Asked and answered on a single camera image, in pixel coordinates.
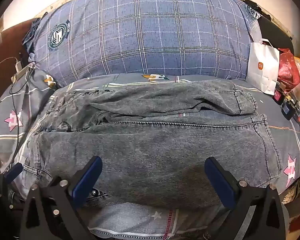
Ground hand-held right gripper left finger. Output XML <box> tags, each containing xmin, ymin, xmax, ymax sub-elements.
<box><xmin>19</xmin><ymin>156</ymin><xmax>103</xmax><ymax>240</ymax></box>

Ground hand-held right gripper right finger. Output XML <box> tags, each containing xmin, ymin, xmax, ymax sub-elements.
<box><xmin>204</xmin><ymin>156</ymin><xmax>291</xmax><ymax>240</ymax></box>

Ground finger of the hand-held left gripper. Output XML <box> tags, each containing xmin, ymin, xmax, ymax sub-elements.
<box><xmin>4</xmin><ymin>163</ymin><xmax>24</xmax><ymax>188</ymax></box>

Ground grey denim pants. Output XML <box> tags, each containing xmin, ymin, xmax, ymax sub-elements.
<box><xmin>20</xmin><ymin>79</ymin><xmax>282</xmax><ymax>210</ymax></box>

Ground grey printed bed sheet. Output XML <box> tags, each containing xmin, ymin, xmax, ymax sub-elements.
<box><xmin>0</xmin><ymin>69</ymin><xmax>300</xmax><ymax>240</ymax></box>

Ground small blue box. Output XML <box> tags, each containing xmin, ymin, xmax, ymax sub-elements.
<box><xmin>282</xmin><ymin>100</ymin><xmax>297</xmax><ymax>120</ymax></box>

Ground small pink box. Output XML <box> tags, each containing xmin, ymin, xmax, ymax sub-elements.
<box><xmin>272</xmin><ymin>87</ymin><xmax>285</xmax><ymax>105</ymax></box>

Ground white paper bag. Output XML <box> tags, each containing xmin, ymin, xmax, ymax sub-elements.
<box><xmin>246</xmin><ymin>39</ymin><xmax>280</xmax><ymax>94</ymax></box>

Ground brown wooden headboard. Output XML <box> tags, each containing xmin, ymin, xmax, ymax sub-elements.
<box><xmin>0</xmin><ymin>19</ymin><xmax>40</xmax><ymax>100</ymax></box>

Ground red plastic bag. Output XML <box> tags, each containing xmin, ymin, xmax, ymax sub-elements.
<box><xmin>277</xmin><ymin>48</ymin><xmax>300</xmax><ymax>88</ymax></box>

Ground blue denim cloth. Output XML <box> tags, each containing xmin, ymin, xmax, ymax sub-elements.
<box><xmin>22</xmin><ymin>17</ymin><xmax>44</xmax><ymax>55</ymax></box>

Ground blue plaid pillow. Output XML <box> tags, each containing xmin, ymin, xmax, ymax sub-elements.
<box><xmin>27</xmin><ymin>0</ymin><xmax>263</xmax><ymax>88</ymax></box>

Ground black cushion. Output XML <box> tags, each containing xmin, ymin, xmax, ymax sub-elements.
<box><xmin>257</xmin><ymin>17</ymin><xmax>294</xmax><ymax>55</ymax></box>

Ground black cable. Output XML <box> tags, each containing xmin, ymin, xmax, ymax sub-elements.
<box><xmin>9</xmin><ymin>67</ymin><xmax>35</xmax><ymax>155</ymax></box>

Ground white cable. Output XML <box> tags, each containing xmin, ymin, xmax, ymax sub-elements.
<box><xmin>0</xmin><ymin>57</ymin><xmax>18</xmax><ymax>105</ymax></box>

